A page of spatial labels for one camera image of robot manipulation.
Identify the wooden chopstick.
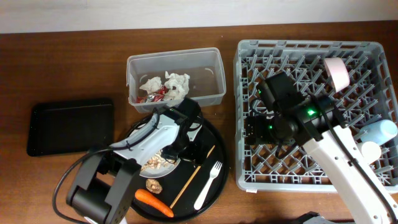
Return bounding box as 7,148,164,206
170,145,215,209

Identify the grey plate with food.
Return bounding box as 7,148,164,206
140,150,180,179

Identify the white plastic fork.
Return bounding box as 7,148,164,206
193,161,223,210

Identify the round black serving tray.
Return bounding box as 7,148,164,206
131,119,229,223

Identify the red snack wrapper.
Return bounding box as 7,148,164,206
136,86,169,103

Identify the white tissue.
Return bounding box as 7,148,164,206
139,77,162,94
164,72,190,101

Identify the orange carrot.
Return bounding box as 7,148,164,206
134,189,174,218

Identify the pink bowl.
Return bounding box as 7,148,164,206
324,58,350,91

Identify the white cup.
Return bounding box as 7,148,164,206
357,141,381,164

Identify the light blue cup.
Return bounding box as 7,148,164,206
360,119,397,146

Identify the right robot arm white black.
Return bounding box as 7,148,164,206
245,73,397,223

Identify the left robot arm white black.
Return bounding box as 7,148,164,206
60,98,204,223

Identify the clear plastic waste bin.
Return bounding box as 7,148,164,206
126,47,226,113

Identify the grey dishwasher rack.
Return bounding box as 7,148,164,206
234,40,397,193

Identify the black rectangular tray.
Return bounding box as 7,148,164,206
27,98,114,157

